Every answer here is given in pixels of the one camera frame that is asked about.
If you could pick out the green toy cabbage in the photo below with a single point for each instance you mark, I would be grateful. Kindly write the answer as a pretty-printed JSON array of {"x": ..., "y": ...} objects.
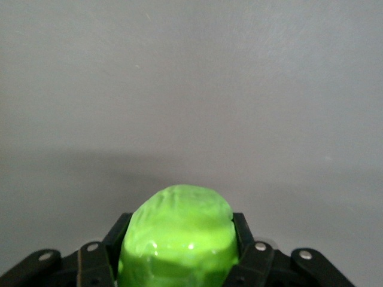
[{"x": 179, "y": 236}]

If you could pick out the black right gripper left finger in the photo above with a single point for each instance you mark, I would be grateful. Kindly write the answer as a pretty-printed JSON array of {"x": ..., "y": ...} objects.
[{"x": 89, "y": 263}]

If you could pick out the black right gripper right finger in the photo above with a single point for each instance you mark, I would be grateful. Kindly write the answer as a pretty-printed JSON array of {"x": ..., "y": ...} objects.
[{"x": 269, "y": 266}]

